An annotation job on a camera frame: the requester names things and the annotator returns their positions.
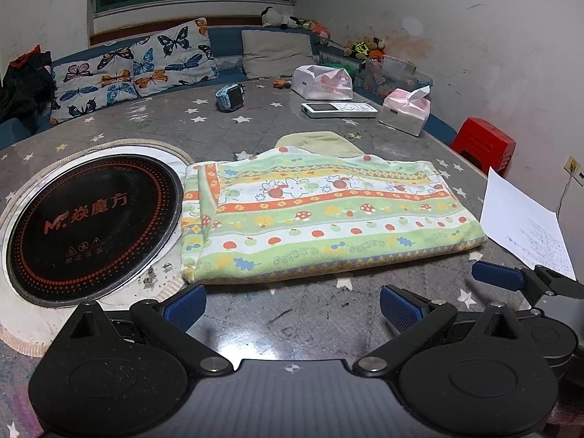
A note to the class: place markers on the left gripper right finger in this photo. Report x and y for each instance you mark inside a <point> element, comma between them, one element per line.
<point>418,321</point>

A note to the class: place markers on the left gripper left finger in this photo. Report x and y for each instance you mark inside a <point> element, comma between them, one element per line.
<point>167,323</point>

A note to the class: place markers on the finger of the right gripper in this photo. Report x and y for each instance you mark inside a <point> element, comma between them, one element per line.
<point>510,279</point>

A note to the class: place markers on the patterned children's jacket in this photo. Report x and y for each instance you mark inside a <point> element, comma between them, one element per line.
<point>290,213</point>

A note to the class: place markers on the dark clothes pile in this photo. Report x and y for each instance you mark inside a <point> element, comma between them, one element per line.
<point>27,89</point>

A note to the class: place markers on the white paper sheet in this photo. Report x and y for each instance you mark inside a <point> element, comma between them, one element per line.
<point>522,226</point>

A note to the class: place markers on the round induction cooktop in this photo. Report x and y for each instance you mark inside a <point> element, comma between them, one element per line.
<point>100,225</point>

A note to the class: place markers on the red plastic stool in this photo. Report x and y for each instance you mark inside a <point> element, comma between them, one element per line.
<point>484,145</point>

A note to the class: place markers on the pink tissue box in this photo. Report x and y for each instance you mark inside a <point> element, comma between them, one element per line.
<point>406,111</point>

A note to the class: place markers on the white handheld device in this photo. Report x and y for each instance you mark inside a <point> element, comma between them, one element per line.
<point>348,110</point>

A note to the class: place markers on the blue toy watch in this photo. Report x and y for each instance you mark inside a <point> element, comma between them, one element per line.
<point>230,98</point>

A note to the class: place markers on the clear plastic container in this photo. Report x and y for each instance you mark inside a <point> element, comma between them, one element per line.
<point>384,76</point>

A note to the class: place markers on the white pink tissue bag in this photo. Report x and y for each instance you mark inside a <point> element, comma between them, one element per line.
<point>322,83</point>

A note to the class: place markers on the blue sofa bench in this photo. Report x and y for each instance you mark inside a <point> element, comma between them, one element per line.
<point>226,43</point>

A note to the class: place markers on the small orange toy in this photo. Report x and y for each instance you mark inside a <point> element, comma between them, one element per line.
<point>281,83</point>

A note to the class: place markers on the butterfly print pillow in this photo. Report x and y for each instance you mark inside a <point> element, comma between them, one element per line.
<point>180,56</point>

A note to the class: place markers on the small plush toys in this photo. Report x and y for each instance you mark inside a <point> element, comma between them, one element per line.
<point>370,47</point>

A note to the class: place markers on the grey cushion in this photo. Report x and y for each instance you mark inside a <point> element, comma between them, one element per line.
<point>274,54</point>

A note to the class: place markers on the white black plush toy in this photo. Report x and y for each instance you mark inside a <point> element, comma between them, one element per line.
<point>271,18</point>

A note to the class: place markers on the wall power socket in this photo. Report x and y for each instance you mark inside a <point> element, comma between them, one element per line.
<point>572,166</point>

